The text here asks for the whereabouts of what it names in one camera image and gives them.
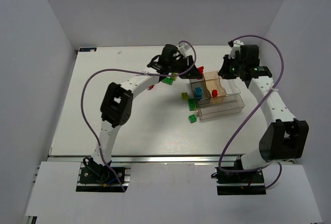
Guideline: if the smoky grey plastic tray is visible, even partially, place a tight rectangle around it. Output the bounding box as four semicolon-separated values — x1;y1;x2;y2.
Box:
189;78;210;105

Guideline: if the long green lego brick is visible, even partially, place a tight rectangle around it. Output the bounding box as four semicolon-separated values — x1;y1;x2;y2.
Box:
161;78;174;85

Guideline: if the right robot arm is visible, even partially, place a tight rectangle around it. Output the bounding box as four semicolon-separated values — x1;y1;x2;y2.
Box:
218;40;309;173

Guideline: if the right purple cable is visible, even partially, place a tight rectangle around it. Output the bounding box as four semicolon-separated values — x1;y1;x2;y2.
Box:
218;35;287;190

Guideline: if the clear plastic base box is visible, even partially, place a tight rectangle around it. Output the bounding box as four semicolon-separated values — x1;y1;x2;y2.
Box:
196;94;245;121

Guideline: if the aluminium table frame rail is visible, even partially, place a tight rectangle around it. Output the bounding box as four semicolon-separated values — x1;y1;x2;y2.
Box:
46;154;293;163

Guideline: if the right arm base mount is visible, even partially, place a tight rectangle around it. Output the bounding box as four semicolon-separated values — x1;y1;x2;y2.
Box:
210;168;266;196

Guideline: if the green square lego bottom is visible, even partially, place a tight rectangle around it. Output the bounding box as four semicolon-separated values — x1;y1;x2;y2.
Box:
188;114;197;124

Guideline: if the lime square lego centre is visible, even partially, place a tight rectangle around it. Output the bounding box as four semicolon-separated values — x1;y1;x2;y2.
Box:
181;92;188;100

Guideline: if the lime sloped lego brick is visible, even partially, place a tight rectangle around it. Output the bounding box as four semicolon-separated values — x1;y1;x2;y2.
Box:
170;73;177;81

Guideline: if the small red square lego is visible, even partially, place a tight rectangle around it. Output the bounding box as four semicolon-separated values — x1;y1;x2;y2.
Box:
198;66;204;74

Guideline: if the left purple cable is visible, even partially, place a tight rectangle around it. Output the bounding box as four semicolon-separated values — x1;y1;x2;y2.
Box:
82;40;197;192

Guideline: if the long teal lego brick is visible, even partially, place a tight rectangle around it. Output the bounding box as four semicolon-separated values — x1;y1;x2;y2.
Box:
195;93;203;100

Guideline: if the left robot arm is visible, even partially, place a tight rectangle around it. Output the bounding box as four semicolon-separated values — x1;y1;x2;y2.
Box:
88;44;202;168

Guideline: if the purple cable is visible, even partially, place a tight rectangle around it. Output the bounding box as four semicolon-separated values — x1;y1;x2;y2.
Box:
218;35;287;190
82;40;197;192

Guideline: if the red arched lego brick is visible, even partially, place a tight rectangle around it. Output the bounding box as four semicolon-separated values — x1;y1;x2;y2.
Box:
212;89;218;98

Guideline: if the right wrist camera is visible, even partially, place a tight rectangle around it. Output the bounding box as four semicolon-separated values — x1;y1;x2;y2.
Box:
228;40;244;59

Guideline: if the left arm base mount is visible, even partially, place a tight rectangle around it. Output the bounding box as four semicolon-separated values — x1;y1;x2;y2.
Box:
76;157;130;193

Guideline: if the small teal square lego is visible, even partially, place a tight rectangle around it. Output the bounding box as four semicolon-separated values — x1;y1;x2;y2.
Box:
195;87;203;95

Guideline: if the long green lego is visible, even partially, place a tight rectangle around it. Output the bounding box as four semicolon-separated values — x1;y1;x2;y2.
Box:
188;99;196;111

